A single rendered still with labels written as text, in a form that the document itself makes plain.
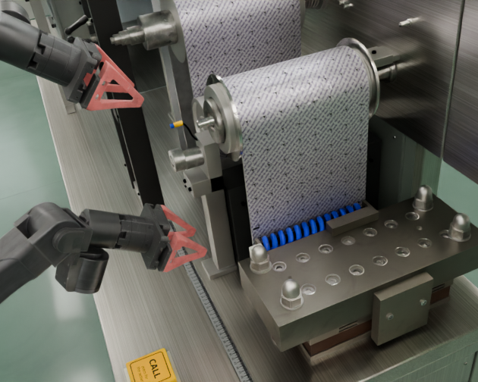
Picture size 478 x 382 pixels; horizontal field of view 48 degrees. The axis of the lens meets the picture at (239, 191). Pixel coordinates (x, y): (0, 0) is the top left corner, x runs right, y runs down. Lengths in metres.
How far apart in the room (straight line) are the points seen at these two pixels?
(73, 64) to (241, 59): 0.41
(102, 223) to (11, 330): 1.69
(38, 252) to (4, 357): 1.64
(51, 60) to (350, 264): 0.55
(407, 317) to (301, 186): 0.28
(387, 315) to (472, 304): 0.21
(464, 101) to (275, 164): 0.31
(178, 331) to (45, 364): 1.33
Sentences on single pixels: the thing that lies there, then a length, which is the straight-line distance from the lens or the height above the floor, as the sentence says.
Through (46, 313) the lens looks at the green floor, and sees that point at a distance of 2.48.
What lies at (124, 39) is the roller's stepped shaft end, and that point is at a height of 1.34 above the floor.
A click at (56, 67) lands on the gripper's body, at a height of 1.41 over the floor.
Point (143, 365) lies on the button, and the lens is 0.95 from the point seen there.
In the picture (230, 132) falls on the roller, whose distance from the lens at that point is 0.83.
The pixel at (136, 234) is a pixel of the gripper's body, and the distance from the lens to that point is 0.84.
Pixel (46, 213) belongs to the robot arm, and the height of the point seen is 1.23.
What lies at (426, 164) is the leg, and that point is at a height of 0.95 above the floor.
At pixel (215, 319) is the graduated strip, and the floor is 0.90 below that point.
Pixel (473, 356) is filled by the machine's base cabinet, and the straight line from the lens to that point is 1.09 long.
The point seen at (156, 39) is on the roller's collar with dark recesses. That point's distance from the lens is 1.04.
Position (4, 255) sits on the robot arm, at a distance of 0.78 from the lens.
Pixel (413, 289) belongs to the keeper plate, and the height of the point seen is 1.01.
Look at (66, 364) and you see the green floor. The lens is 2.25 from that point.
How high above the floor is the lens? 1.66
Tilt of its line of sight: 36 degrees down
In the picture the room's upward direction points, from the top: 8 degrees counter-clockwise
